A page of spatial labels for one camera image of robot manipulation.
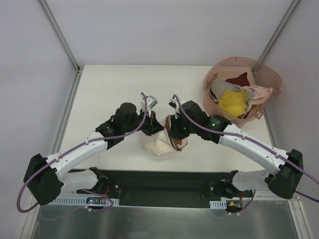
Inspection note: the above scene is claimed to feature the wrist camera bracket white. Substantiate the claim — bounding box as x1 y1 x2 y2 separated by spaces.
141 95 158 117
168 98 178 109

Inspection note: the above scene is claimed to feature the light pink garment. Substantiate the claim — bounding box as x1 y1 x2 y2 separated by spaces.
243 85 273 112

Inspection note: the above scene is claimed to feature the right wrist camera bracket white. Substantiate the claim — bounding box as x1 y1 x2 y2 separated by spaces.
168 98 178 109

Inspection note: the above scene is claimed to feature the yellow bra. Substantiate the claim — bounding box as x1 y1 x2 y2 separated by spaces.
218 90 249 117

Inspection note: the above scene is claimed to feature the grey beige bra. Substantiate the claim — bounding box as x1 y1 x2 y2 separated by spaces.
209 78 240 103

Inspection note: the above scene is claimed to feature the right aluminium frame post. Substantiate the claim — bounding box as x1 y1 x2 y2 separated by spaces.
258 0 303 63

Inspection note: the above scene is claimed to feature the white cable duct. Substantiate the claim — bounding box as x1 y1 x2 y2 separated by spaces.
209 200 227 210
49 196 120 207

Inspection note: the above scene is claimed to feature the purple cable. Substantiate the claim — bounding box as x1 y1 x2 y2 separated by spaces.
16 92 150 220
172 94 319 219

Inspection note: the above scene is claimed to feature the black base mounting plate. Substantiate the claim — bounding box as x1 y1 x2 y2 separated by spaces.
74 169 259 207

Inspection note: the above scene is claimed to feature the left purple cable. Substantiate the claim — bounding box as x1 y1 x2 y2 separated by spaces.
16 92 150 220

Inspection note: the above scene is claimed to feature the left white cable duct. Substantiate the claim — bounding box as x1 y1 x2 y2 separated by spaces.
49 196 120 207

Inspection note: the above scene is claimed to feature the left aluminium frame post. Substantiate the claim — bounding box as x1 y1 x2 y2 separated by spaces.
37 0 81 73

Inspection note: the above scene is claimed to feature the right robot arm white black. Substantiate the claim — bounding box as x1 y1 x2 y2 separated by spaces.
169 98 304 199

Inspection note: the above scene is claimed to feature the right white cable duct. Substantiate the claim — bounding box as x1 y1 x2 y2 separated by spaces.
209 200 227 210

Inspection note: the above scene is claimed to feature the dark red garment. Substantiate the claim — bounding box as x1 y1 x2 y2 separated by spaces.
226 72 250 87

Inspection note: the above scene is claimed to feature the beige round mesh laundry bag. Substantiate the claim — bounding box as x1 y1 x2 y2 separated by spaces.
140 115 188 156

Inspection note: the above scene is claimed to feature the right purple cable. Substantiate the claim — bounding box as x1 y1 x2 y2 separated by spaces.
172 94 319 219

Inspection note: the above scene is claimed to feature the pink translucent plastic basket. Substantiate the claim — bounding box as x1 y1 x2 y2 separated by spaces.
203 57 282 127

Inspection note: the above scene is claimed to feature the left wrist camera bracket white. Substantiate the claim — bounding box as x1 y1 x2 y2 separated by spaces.
141 95 158 117

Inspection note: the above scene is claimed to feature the aluminium frame post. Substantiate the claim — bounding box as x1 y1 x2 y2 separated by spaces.
258 0 303 63
37 0 81 73

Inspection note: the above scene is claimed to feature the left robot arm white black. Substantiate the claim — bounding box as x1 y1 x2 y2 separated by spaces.
23 97 163 206

